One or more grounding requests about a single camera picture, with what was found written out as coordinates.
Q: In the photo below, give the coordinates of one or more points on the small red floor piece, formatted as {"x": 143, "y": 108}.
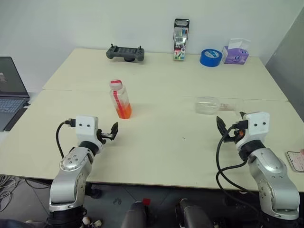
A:
{"x": 146, "y": 202}

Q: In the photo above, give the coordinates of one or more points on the purple tissue box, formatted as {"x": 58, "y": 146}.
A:
{"x": 235, "y": 55}

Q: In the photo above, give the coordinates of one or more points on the clear plastic cup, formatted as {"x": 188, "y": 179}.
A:
{"x": 209, "y": 105}

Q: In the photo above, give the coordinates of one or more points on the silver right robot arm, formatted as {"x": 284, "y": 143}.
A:
{"x": 273, "y": 180}

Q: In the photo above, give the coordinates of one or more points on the blue tape roll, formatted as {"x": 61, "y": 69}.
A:
{"x": 210, "y": 59}

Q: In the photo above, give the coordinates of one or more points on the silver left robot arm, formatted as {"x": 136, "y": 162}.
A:
{"x": 71, "y": 175}

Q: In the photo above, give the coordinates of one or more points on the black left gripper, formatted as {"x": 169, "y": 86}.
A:
{"x": 103, "y": 136}

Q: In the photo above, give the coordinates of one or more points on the white pink-edged card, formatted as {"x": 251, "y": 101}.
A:
{"x": 297, "y": 161}

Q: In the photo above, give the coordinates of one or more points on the grey laptop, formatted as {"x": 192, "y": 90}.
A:
{"x": 10, "y": 95}

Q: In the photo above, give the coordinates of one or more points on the white shoes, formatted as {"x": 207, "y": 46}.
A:
{"x": 93, "y": 222}

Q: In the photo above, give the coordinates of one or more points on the bottle with orange liquid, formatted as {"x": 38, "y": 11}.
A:
{"x": 121, "y": 104}

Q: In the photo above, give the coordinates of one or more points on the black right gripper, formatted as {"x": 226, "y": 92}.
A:
{"x": 234, "y": 135}

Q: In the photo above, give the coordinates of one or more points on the marker pen pack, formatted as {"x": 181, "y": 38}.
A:
{"x": 180, "y": 40}

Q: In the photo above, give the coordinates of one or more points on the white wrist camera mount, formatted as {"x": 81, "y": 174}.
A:
{"x": 85, "y": 128}
{"x": 257, "y": 128}

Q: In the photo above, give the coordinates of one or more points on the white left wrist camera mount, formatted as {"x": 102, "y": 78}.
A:
{"x": 85, "y": 128}

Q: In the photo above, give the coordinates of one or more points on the dark rounded shape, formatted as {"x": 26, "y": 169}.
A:
{"x": 134, "y": 216}
{"x": 193, "y": 215}

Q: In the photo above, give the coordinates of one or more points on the pink bottle cap red tape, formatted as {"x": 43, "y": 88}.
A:
{"x": 116, "y": 84}

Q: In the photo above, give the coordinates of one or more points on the grey handheld remote controller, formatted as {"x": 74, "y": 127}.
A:
{"x": 126, "y": 53}

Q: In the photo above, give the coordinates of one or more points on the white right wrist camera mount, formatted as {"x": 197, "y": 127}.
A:
{"x": 257, "y": 128}

